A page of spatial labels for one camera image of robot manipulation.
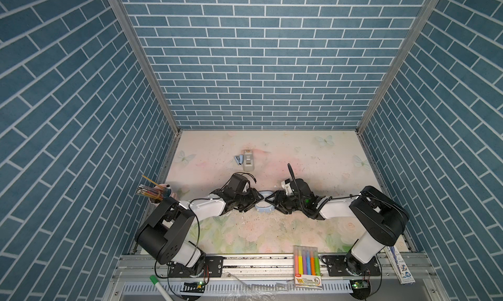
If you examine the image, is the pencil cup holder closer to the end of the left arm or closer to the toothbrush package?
the end of the left arm

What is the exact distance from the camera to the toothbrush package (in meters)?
0.72

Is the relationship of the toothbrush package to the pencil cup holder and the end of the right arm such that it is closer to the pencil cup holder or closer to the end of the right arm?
the end of the right arm

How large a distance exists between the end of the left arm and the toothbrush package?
0.57 m

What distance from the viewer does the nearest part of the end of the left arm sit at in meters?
0.69
